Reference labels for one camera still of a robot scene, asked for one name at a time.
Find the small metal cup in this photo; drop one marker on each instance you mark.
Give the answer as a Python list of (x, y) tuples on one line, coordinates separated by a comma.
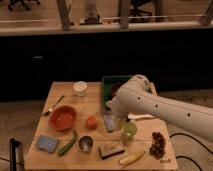
[(86, 144)]

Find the wooden block eraser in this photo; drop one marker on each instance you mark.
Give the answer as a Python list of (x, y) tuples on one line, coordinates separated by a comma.
[(110, 149)]

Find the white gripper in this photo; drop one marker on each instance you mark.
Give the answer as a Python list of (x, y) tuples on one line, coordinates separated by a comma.
[(115, 108)]

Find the blue-grey cloth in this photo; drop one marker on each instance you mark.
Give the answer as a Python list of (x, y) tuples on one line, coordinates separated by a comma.
[(109, 121)]

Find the dark purple bowl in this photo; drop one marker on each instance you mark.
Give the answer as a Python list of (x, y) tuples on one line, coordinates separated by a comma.
[(114, 89)]

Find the orange apple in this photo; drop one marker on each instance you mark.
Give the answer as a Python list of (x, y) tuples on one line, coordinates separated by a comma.
[(91, 123)]

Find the metal fork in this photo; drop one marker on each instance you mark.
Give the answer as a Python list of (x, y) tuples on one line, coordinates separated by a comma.
[(50, 110)]

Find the black stand post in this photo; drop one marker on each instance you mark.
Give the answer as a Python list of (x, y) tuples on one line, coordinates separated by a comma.
[(13, 146)]

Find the green okra pod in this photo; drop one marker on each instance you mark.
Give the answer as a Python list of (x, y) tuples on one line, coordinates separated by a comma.
[(68, 146)]

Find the green plastic tray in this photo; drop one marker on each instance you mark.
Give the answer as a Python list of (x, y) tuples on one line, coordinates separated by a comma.
[(107, 87)]

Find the bunch of dark grapes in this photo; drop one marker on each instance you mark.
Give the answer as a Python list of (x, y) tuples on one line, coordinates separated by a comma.
[(157, 148)]

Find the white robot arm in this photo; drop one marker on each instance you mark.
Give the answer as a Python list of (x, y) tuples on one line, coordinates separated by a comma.
[(193, 118)]

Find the orange plastic bowl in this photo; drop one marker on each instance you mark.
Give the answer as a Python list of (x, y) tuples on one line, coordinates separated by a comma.
[(62, 118)]

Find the yellow banana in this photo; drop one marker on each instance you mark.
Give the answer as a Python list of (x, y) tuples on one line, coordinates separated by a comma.
[(131, 158)]

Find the white paper cup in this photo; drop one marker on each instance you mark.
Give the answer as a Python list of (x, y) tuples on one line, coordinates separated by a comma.
[(80, 88)]

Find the blue sponge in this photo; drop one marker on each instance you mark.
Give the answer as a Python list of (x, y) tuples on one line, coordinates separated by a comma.
[(46, 143)]

